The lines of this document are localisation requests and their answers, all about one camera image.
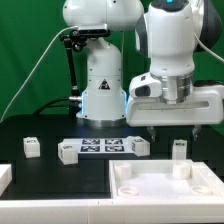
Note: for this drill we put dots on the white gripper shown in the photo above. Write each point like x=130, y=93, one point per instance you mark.
x=204, y=105

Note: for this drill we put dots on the white square table top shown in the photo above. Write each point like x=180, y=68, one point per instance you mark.
x=152, y=179

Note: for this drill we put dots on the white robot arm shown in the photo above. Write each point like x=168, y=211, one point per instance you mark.
x=168, y=32

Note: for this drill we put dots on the fiducial marker sheet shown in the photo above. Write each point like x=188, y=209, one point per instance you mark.
x=99, y=145

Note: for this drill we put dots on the white left fence block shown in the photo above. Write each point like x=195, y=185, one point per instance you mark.
x=5, y=177

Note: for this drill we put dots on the white front fence rail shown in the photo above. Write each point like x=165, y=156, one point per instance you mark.
x=106, y=212

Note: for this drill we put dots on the grey camera on mount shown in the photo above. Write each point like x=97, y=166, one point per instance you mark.
x=97, y=30

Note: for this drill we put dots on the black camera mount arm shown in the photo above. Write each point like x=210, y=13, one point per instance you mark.
x=71, y=63

